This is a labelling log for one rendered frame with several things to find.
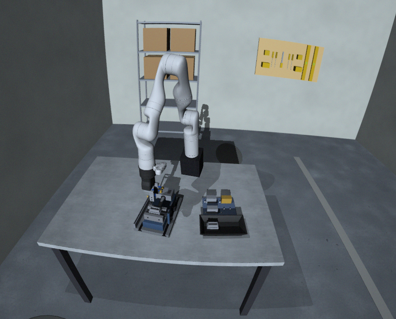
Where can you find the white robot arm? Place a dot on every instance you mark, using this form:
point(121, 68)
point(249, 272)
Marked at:
point(144, 133)

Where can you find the yellow rectangular block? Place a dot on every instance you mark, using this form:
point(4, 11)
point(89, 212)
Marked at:
point(226, 199)

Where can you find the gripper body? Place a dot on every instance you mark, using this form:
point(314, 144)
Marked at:
point(148, 170)

